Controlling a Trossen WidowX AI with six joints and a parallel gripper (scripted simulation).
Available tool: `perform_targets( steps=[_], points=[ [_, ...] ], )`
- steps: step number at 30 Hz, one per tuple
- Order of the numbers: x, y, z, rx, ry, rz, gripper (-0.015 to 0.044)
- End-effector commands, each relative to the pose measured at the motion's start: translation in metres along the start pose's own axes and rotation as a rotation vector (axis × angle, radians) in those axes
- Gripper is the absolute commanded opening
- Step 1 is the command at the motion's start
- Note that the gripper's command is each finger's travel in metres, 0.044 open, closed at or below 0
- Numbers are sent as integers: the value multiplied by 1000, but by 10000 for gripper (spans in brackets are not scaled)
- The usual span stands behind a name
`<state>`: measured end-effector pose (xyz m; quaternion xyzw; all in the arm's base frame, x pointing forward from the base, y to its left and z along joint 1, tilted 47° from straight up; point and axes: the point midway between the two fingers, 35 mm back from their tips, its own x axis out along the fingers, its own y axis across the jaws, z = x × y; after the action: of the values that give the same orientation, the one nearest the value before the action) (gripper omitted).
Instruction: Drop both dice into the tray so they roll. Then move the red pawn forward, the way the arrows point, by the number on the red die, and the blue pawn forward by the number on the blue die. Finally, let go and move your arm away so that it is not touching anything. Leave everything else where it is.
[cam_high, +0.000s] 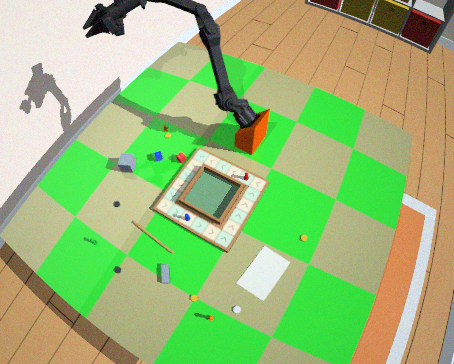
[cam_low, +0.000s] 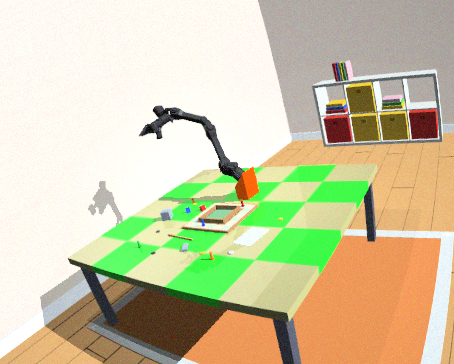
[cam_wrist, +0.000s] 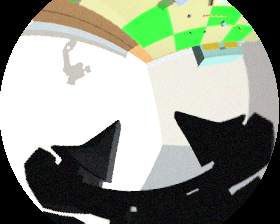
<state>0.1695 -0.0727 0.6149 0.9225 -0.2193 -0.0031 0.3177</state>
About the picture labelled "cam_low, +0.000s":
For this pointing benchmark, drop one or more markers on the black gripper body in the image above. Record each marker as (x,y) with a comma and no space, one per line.
(157,123)

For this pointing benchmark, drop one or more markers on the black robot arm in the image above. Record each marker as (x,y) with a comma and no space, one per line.
(225,165)

